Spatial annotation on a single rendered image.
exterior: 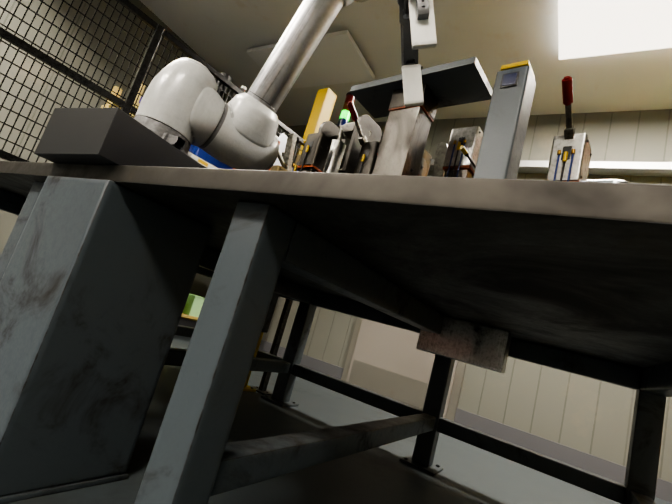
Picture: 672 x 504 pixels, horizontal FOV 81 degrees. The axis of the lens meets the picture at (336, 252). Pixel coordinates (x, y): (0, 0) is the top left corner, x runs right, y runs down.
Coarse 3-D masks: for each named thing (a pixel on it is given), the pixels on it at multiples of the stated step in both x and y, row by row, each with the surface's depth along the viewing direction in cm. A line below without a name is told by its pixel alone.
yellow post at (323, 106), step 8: (328, 88) 261; (320, 96) 263; (328, 96) 262; (336, 96) 268; (320, 104) 261; (328, 104) 263; (312, 112) 263; (320, 112) 258; (328, 112) 263; (312, 120) 260; (320, 120) 258; (328, 120) 264; (312, 128) 257; (304, 136) 260; (256, 352) 235; (248, 376) 232
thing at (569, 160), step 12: (552, 144) 92; (564, 144) 90; (576, 144) 89; (588, 144) 90; (552, 156) 91; (564, 156) 89; (576, 156) 88; (588, 156) 92; (552, 168) 90; (564, 168) 89; (576, 168) 87; (588, 168) 93; (552, 180) 89; (564, 180) 88; (576, 180) 86
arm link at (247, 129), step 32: (320, 0) 110; (352, 0) 114; (288, 32) 112; (320, 32) 114; (288, 64) 113; (256, 96) 114; (224, 128) 110; (256, 128) 114; (224, 160) 117; (256, 160) 118
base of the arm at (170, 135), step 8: (144, 120) 100; (152, 120) 100; (152, 128) 99; (160, 128) 100; (168, 128) 101; (160, 136) 99; (168, 136) 100; (176, 136) 98; (176, 144) 102; (184, 144) 99; (184, 152) 105
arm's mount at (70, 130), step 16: (64, 112) 97; (80, 112) 93; (96, 112) 88; (112, 112) 84; (48, 128) 99; (64, 128) 94; (80, 128) 90; (96, 128) 86; (112, 128) 84; (128, 128) 86; (144, 128) 89; (48, 144) 96; (64, 144) 92; (80, 144) 87; (96, 144) 84; (112, 144) 84; (128, 144) 87; (144, 144) 90; (160, 144) 93; (64, 160) 97; (80, 160) 92; (96, 160) 87; (112, 160) 84; (128, 160) 87; (144, 160) 90; (160, 160) 94; (176, 160) 97; (192, 160) 101
